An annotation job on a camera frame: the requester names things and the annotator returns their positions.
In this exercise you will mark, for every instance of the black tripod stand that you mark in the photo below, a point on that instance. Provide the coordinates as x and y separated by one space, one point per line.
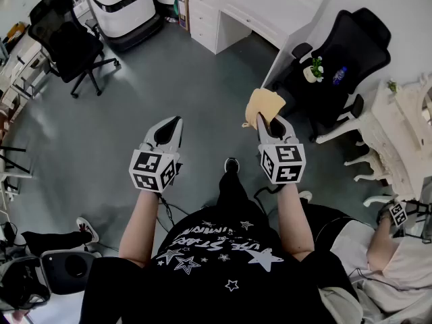
13 167

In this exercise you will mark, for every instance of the white robot with black base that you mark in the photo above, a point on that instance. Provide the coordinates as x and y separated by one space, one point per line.
121 8

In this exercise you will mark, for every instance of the white desk with drawers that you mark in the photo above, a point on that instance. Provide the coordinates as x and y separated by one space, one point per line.
270 2

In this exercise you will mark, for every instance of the person's left forearm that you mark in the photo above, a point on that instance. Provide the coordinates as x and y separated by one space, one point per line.
141 224

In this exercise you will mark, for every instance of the white ornate dressing table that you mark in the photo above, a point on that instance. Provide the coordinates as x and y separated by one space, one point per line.
398 130

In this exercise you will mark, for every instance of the black high-back office chair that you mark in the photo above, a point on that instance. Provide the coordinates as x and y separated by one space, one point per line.
357 46

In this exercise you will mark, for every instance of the person's black star-print clothing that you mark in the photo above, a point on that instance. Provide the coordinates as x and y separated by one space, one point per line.
219 275

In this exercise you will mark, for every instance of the blue label water bottle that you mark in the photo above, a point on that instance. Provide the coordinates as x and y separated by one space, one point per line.
339 75

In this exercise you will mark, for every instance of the person's black shoe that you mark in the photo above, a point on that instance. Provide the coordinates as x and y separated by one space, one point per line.
231 165

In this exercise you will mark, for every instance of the yellow wiping cloth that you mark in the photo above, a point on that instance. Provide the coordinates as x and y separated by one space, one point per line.
265 105

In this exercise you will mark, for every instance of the beige waist pouch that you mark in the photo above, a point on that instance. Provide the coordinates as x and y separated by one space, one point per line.
341 305

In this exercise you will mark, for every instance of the brown cardboard box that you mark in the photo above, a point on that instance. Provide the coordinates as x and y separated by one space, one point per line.
183 5

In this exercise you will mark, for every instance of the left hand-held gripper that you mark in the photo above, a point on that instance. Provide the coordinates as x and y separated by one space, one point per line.
148 167

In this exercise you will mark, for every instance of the white side cart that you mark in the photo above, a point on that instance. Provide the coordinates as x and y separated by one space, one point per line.
30 69

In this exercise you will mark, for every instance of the grey chair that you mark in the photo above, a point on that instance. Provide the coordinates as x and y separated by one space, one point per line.
67 272

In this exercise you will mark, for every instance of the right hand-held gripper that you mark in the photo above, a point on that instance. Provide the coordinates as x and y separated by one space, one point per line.
283 162

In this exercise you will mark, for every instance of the person's right forearm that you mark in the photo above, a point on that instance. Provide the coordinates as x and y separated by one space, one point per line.
293 221

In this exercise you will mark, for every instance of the small flower plant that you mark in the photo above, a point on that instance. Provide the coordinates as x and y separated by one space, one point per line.
393 86

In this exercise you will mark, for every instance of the small plant in white pot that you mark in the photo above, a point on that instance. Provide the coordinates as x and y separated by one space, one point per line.
315 69

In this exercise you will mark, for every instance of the black mesh office chair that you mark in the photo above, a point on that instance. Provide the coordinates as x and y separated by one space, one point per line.
67 42

